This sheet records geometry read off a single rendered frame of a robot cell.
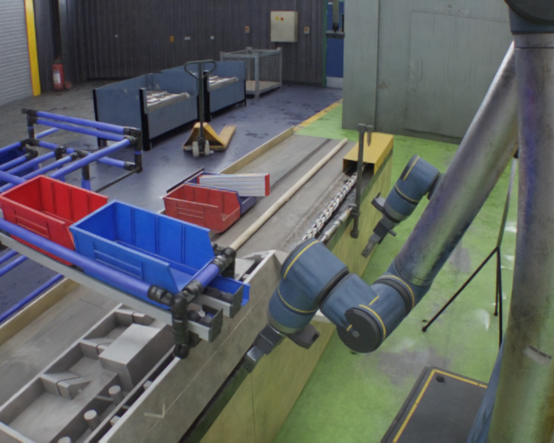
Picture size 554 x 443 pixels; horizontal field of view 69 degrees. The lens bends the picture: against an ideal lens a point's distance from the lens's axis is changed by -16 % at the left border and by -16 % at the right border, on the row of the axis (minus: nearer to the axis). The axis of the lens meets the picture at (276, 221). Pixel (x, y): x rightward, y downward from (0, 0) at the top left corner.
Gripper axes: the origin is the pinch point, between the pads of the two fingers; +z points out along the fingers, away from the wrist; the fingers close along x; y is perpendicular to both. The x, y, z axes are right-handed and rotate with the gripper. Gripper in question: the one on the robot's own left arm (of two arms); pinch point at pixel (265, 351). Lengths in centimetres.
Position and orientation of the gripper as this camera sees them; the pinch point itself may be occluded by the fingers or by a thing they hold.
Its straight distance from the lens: 125.6
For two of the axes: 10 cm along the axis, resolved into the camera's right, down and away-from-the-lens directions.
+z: -3.2, 7.0, 6.3
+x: -5.6, 4.0, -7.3
